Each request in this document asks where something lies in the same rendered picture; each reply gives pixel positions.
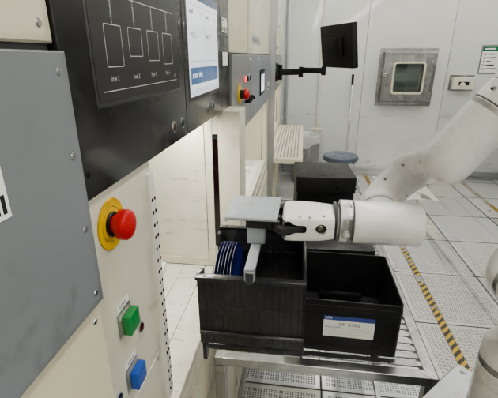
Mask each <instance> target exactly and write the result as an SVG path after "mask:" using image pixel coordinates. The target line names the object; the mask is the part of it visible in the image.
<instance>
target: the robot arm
mask: <svg viewBox="0 0 498 398"><path fill-rule="evenodd" d="M496 150H498V71H497V72H496V73H495V74H494V75H493V76H492V78H490V80H489V81H488V82H487V83H486V84H485V85H484V86H483V87H482V88H481V89H480V90H479V91H478V92H477V93H476V94H475V95H474V96H473V97H472V98H471V99H470V100H469V101H468V102H467V103H466V104H465V105H464V106H463V108H462V109H461V110H460V111H459V112H458V113H457V114H456V115H455V116H454V117H453V118H452V119H451V120H450V121H449V122H448V123H447V124H446V125H445V127H443V128H442V129H441V131H439V132H438V133H437V135H435V136H434V138H433V139H431V140H430V142H428V143H427V144H426V145H425V146H424V147H422V148H419V149H418V150H415V151H412V152H409V153H407V154H405V155H404V156H401V157H399V158H397V159H396V160H395V161H394V162H392V163H391V164H390V165H388V166H387V167H386V168H385V169H384V170H383V171H382V172H381V173H380V174H379V175H378V176H377V177H376V178H375V179H374V180H373V181H372V182H371V183H370V184H369V186H368V187H367V188H366V189H365V190H364V192H363V193H362V194H361V195H360V198H359V200H339V201H338V204H337V202H336V201H334V202H333V204H326V203H319V202H311V201H287V202H285V203H283V204H281V205H280V208H279V214H278V220H279V222H278V221H277V222H263V221H246V228H258V229H267V230H268V231H275V232H277V233H278V234H279V235H281V236H282V238H283V239H284V240H289V241H322V240H331V239H333V240H335V238H336V237H337V241H338V242H348V243H363V244H376V245H390V246H420V245H421V244H422V243H423V241H424V239H425V236H426V231H427V216H426V211H425V210H424V206H423V205H422V204H420V203H411V202H403V201H405V200H406V199H407V198H408V197H410V196H411V195H412V194H414V193H415V192H417V191H418V190H420V189H422V188H424V187H426V186H429V185H432V184H443V185H454V184H457V183H459V182H461V181H462V180H464V179H465V178H467V177H468V176H469V175H470V174H472V173H473V172H474V171H475V170H476V169H477V168H478V167H479V166H481V165H482V164H483V163H484V162H485V161H486V160H487V159H488V158H489V157H490V156H491V155H492V154H493V153H494V152H495V151H496ZM282 220H284V221H283V226H282ZM485 280H486V283H487V284H488V287H489V289H490V291H491V292H492V293H493V294H494V296H495V297H496V299H497V300H498V248H497V249H496V251H495V252H494V253H493V254H492V256H491V257H490V258H489V260H488V262H487V265H486V267H485ZM449 398H498V325H496V326H493V327H491V328H490V329H489V330H488V331H487V332H486V333H485V334H484V335H483V338H482V340H481V344H480V347H479V350H478V353H477V358H476V362H475V365H474V368H473V373H472V376H471V379H470V384H469V388H468V391H461V392H457V393H455V394H453V395H452V396H450V397H449Z"/></svg>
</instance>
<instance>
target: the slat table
mask: <svg viewBox="0 0 498 398"><path fill-rule="evenodd" d="M372 245H373V246H374V249H375V256H384V257H385V258H386V259H387V262H388V265H389V267H390V270H391V273H392V275H393V277H394V281H395V283H396V285H397V288H398V291H399V294H400V295H401V298H402V301H403V304H404V308H403V315H402V321H401V324H402V325H401V326H400V330H405V331H404V332H400V331H399V335H398V336H404V337H407V338H408V339H406V338H398V343H399V344H397V348H396V350H399V351H412V352H413V353H407V352H399V351H396V353H395V358H404V359H416V361H411V360H402V359H387V358H379V356H375V355H367V356H362V355H346V354H337V353H329V352H321V351H305V350H303V356H307V357H316V358H325V359H340V360H348V361H356V362H367V363H368V364H359V363H351V362H336V361H328V360H320V359H304V358H302V359H300V358H296V357H288V356H280V355H271V354H256V353H250V352H240V351H229V350H221V349H217V350H216V354H215V356H214V364H215V379H216V398H228V376H227V366H237V367H243V373H242V377H241V382H240V389H239V393H238V397H237V398H243V393H244V388H245V383H246V379H247V370H248V368H252V369H260V370H275V371H282V372H290V373H298V374H313V375H320V376H328V377H343V378H350V379H358V380H366V381H372V385H373V389H374V393H375V398H381V395H380V391H379V385H378V381H381V382H388V383H396V384H404V385H419V386H420V391H419V395H418V398H422V397H423V396H424V395H425V394H426V393H427V392H428V391H429V390H430V389H431V388H432V387H433V386H434V385H435V384H436V383H437V382H438V381H439V379H438V377H437V375H436V372H435V370H434V367H433V365H432V362H431V360H430V358H429V356H428V352H427V351H426V348H425V346H424V343H423V341H422V339H421V336H420V333H419V332H418V329H417V326H416V324H415V322H414V320H413V317H412V314H411V313H410V311H409V307H408V305H407V303H406V300H405V298H404V295H403V293H402V290H401V288H400V287H399V284H398V281H397V279H396V277H395V274H394V271H393V269H392V268H391V265H390V262H389V260H388V258H387V255H386V252H385V250H384V248H383V245H376V244H372ZM400 344H410V346H409V345H400ZM380 364H388V365H396V366H411V367H418V368H419V370H415V369H407V368H399V367H391V366H381V365H380Z"/></svg>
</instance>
